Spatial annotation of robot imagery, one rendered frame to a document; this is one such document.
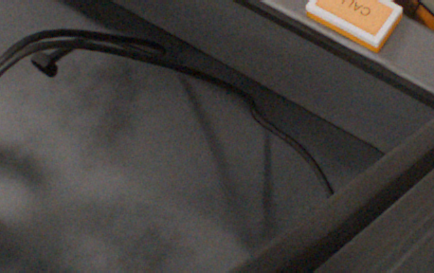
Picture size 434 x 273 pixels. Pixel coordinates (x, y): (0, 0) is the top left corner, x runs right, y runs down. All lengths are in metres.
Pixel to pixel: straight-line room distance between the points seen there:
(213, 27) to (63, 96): 0.13
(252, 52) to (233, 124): 0.05
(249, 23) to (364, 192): 0.29
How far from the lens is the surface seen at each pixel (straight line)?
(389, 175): 0.52
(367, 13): 0.71
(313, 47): 0.74
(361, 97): 0.76
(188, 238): 0.80
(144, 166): 0.82
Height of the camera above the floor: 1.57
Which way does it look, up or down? 63 degrees down
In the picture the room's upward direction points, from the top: 10 degrees counter-clockwise
